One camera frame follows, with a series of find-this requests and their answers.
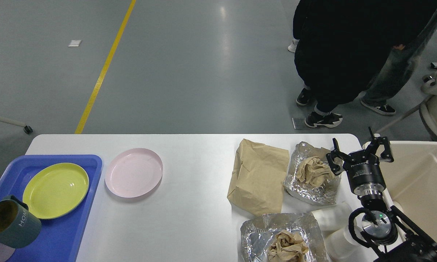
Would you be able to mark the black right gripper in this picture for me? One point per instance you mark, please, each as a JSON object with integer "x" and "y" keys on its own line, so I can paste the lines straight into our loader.
{"x": 365, "y": 173}

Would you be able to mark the dark green mug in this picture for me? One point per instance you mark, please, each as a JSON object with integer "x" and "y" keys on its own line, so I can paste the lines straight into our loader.
{"x": 18, "y": 226}

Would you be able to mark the pink plate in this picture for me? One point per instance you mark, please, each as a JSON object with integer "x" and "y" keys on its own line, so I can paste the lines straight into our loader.
{"x": 134, "y": 173}

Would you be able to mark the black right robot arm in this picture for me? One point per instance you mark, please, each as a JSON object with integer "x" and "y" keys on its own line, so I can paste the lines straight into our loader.
{"x": 390, "y": 233}

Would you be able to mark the upper crumpled brown paper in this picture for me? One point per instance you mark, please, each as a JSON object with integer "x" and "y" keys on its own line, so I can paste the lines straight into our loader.
{"x": 313, "y": 171}

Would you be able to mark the crumpled brown paper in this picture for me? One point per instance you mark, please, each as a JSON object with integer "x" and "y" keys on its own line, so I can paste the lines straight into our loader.
{"x": 287, "y": 247}
{"x": 313, "y": 171}

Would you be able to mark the upper foil sheet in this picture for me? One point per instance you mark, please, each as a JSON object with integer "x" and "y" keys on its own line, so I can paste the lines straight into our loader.
{"x": 324, "y": 195}

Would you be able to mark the foil sheet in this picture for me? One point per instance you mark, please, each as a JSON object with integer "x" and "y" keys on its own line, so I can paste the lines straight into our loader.
{"x": 259, "y": 233}
{"x": 324, "y": 195}

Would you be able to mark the beige plastic bin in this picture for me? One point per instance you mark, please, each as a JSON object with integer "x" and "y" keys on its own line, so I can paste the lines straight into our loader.
{"x": 411, "y": 181}

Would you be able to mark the blue plastic tray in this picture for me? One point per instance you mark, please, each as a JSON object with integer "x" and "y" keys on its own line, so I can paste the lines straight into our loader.
{"x": 60, "y": 238}

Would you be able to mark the upper white paper cup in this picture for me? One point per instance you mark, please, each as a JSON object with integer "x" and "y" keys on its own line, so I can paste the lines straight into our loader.
{"x": 334, "y": 217}

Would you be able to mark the white paper cup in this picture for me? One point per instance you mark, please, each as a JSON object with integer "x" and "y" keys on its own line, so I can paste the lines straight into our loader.
{"x": 334, "y": 217}
{"x": 340, "y": 245}

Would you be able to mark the yellow plate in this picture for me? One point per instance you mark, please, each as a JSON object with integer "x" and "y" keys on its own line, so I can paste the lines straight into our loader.
{"x": 56, "y": 190}

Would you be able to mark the lower white paper cup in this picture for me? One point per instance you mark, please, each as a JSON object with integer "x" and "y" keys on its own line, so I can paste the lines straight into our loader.
{"x": 340, "y": 245}

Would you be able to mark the person in jeans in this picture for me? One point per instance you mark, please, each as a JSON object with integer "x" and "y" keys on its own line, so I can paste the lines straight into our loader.
{"x": 402, "y": 61}

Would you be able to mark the white chair left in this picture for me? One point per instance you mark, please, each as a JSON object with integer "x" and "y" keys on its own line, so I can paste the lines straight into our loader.
{"x": 27, "y": 129}

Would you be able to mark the brown paper bag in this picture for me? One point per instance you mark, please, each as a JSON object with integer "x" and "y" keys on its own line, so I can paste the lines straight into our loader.
{"x": 256, "y": 185}

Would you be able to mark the lower crumpled brown paper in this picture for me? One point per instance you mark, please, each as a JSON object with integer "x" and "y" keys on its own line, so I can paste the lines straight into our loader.
{"x": 287, "y": 247}

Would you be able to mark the person with white sneakers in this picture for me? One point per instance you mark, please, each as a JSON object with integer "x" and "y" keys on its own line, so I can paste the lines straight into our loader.
{"x": 293, "y": 45}

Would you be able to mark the lower foil sheet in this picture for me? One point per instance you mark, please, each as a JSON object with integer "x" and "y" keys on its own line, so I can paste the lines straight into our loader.
{"x": 259, "y": 233}

